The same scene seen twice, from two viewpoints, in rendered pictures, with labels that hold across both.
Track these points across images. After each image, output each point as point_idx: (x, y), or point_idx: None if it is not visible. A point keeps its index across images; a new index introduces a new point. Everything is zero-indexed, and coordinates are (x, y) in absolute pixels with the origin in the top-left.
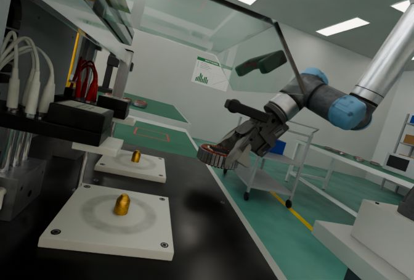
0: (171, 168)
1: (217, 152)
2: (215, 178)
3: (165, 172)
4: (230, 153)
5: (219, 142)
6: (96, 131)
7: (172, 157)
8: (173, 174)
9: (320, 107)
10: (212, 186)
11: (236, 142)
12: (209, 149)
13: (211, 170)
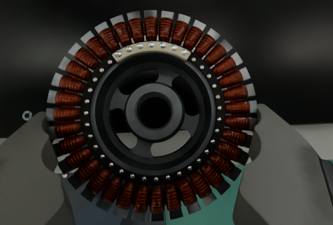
0: (194, 5)
1: (79, 77)
2: (248, 151)
3: None
4: (28, 133)
5: (276, 125)
6: None
7: (298, 13)
8: (144, 8)
9: None
10: (117, 109)
11: (49, 188)
12: (93, 39)
13: (316, 151)
